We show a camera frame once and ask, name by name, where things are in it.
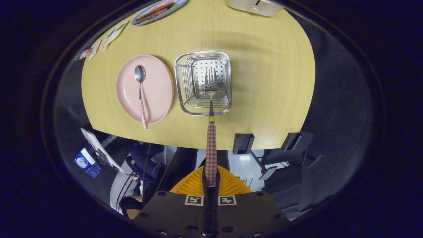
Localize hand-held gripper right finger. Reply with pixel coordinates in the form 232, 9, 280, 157
211, 166, 291, 238

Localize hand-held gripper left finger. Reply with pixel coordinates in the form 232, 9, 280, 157
127, 166, 211, 238

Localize checkered handle steel fork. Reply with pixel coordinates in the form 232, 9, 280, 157
203, 68, 227, 187

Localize person's dark blue clothing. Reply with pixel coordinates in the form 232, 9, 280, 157
119, 143, 199, 218

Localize black table clamp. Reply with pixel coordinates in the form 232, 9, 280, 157
232, 133, 255, 155
281, 132, 313, 152

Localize white laptop lid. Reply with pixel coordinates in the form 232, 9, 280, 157
80, 128, 124, 173

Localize blue lit screen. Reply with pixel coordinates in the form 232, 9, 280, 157
73, 148, 102, 179

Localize pink round plate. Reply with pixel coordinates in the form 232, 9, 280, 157
115, 55, 174, 125

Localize small white sauce dish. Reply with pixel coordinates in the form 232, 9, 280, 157
88, 40, 101, 61

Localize white divided condiment tray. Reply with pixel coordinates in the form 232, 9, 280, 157
100, 20, 129, 51

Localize brown grilled meat strips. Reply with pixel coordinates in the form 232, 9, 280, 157
135, 2, 175, 23

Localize blue oval plate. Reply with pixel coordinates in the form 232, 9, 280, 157
131, 0, 188, 26

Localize cream white toaster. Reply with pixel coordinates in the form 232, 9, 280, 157
227, 0, 285, 17

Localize steel wire cutlery basket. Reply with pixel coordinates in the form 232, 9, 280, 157
174, 50, 232, 116

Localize checkered handle steel spoon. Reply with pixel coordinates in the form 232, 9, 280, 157
134, 65, 149, 130

